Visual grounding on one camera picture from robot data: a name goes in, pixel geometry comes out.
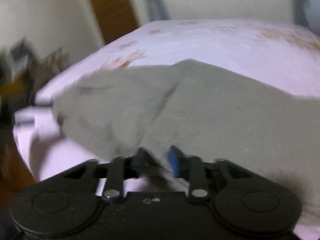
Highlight grey knit pants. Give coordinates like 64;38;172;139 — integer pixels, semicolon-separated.
53;60;319;225

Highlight pink floral bed sheet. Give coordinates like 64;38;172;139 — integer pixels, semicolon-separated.
12;17;320;240

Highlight brown wooden door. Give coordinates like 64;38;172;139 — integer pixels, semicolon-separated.
91;0;138;44

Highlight left grey curtain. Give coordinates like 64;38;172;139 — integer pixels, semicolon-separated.
145;0;170;22

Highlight grey curtain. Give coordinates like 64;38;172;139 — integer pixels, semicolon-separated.
293;0;309;27
145;0;170;22

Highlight right grey curtain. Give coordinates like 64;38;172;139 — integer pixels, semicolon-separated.
293;0;309;27

